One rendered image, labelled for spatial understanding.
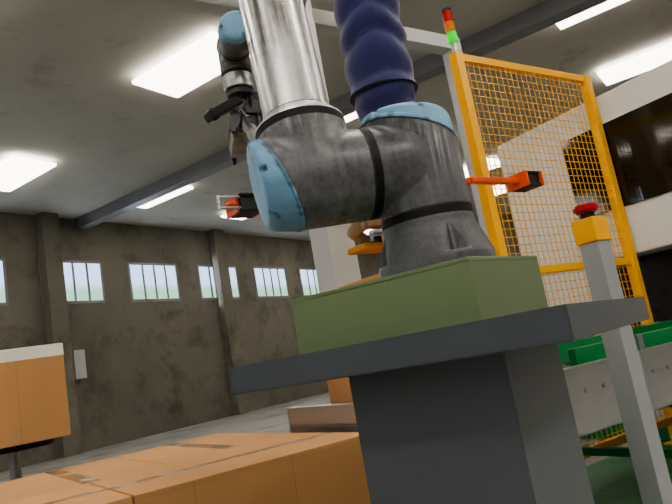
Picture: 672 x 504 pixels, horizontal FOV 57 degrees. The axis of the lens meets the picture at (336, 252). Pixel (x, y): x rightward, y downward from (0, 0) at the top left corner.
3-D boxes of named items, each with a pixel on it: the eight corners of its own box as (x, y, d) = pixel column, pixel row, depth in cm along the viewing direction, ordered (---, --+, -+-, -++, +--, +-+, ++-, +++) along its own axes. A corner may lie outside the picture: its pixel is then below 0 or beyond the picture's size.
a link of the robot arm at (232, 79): (229, 68, 177) (216, 84, 185) (231, 84, 177) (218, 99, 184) (257, 72, 182) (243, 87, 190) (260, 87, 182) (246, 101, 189)
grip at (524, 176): (524, 193, 212) (521, 179, 213) (545, 184, 205) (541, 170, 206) (508, 192, 207) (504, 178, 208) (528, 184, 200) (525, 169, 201)
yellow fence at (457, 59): (675, 440, 339) (582, 81, 374) (693, 440, 331) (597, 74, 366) (535, 498, 273) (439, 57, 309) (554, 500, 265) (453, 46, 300)
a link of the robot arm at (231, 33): (257, 5, 170) (255, 30, 182) (214, 8, 167) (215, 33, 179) (263, 37, 168) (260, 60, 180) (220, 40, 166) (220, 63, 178)
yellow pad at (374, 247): (422, 250, 229) (419, 237, 230) (441, 244, 221) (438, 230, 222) (347, 255, 209) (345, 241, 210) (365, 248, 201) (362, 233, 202)
